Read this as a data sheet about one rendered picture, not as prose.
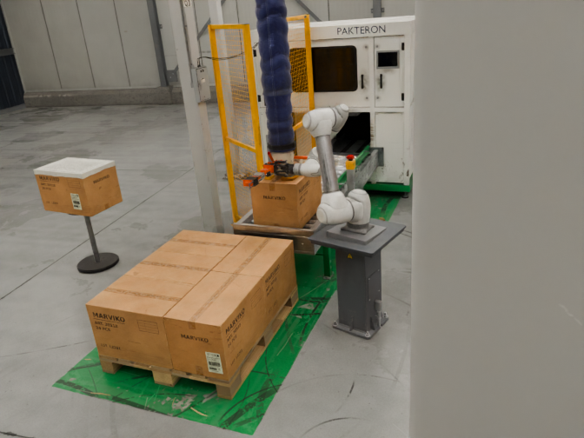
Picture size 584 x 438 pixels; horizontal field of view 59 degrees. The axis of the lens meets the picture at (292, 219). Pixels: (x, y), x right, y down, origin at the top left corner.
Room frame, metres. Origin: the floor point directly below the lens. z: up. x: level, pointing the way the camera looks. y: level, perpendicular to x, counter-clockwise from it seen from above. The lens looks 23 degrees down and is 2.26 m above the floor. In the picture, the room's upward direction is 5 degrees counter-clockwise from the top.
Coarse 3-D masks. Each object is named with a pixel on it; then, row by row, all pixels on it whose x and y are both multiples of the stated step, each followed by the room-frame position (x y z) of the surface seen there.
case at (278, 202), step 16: (304, 176) 3.98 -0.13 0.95; (320, 176) 4.32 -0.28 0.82; (256, 192) 3.93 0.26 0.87; (272, 192) 3.88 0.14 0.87; (288, 192) 3.83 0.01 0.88; (304, 192) 3.95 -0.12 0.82; (320, 192) 4.30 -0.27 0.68; (256, 208) 3.94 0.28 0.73; (272, 208) 3.88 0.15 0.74; (288, 208) 3.83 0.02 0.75; (304, 208) 3.93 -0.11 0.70; (272, 224) 3.89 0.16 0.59; (288, 224) 3.83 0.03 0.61; (304, 224) 3.91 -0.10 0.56
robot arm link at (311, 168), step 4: (308, 160) 3.77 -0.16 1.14; (312, 160) 3.76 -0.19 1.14; (316, 160) 3.78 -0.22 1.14; (304, 164) 3.73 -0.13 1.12; (308, 164) 3.72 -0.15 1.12; (312, 164) 3.71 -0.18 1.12; (316, 164) 3.71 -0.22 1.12; (300, 168) 3.72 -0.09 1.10; (304, 168) 3.70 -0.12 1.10; (308, 168) 3.69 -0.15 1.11; (312, 168) 3.68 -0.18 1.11; (316, 168) 3.68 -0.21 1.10; (300, 172) 3.72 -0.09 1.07; (304, 172) 3.70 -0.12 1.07; (308, 172) 3.68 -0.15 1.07; (312, 172) 3.67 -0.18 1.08; (316, 172) 3.67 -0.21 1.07; (320, 172) 3.68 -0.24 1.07; (308, 176) 3.71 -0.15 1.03; (312, 176) 3.70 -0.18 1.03
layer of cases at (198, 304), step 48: (192, 240) 3.82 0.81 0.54; (240, 240) 3.74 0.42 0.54; (288, 240) 3.67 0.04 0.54; (144, 288) 3.10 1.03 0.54; (192, 288) 3.05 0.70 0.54; (240, 288) 2.99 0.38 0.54; (288, 288) 3.50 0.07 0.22; (96, 336) 2.94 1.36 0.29; (144, 336) 2.79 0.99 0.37; (192, 336) 2.65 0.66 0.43; (240, 336) 2.76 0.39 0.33
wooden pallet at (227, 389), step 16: (288, 304) 3.55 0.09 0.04; (272, 320) 3.20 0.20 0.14; (272, 336) 3.17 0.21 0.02; (256, 352) 3.00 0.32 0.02; (112, 368) 2.92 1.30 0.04; (144, 368) 2.81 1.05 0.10; (160, 368) 2.76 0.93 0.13; (240, 368) 2.83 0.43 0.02; (224, 384) 2.58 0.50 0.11; (240, 384) 2.68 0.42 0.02
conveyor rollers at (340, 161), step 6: (336, 156) 5.87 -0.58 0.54; (342, 156) 5.84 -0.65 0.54; (366, 156) 5.74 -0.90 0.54; (336, 162) 5.61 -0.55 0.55; (342, 162) 5.65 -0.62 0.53; (336, 168) 5.41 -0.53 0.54; (342, 168) 5.38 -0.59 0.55; (336, 174) 5.22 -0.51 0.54; (342, 186) 4.82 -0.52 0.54; (312, 216) 4.10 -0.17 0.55; (252, 222) 4.10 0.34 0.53; (312, 222) 3.99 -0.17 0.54; (306, 228) 3.91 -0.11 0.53
